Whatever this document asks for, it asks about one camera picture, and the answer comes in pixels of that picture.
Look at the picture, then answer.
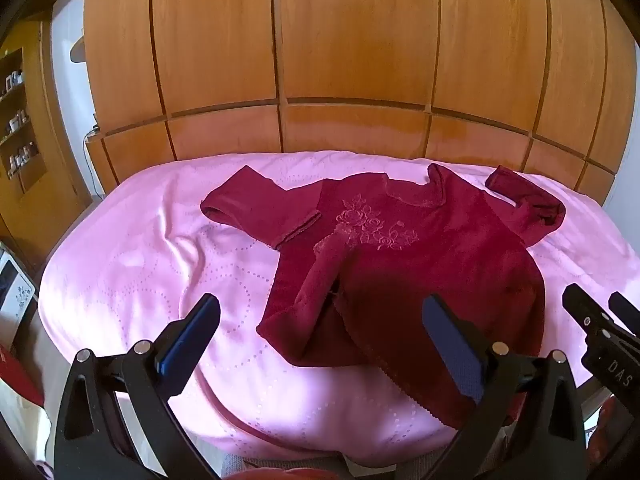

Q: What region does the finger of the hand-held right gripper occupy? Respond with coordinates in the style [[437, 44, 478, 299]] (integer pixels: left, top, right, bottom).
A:
[[562, 284, 640, 357], [609, 291, 640, 334]]

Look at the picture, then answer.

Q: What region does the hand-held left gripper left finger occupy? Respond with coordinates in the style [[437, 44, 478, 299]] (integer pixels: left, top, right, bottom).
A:
[[52, 292, 222, 480]]

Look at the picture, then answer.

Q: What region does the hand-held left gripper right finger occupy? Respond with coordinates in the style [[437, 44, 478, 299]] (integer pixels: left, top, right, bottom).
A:
[[421, 294, 588, 480]]

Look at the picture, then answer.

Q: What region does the dark red embroidered sweater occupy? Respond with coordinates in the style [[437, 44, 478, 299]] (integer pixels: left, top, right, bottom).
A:
[[200, 162, 568, 431]]

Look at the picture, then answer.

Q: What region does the red cloth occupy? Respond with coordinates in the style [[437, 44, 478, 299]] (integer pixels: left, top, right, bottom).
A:
[[587, 395, 640, 466]]

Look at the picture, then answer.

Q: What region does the pink quilted bedspread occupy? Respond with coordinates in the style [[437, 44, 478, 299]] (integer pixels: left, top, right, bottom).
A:
[[37, 152, 640, 463]]

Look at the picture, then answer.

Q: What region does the white patterned box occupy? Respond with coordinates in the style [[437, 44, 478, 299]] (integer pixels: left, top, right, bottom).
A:
[[0, 250, 38, 361]]

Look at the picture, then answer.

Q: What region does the wooden shelf cabinet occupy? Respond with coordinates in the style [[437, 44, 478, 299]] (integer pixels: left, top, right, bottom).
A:
[[0, 20, 96, 281]]

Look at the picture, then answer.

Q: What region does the group of small bottles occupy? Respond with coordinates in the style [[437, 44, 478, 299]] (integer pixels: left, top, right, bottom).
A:
[[0, 67, 41, 178]]

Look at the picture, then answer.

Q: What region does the wooden wardrobe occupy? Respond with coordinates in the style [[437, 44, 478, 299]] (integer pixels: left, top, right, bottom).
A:
[[82, 0, 638, 206]]

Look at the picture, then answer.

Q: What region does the white cable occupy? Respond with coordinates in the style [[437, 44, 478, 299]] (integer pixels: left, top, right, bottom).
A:
[[81, 124, 102, 196]]

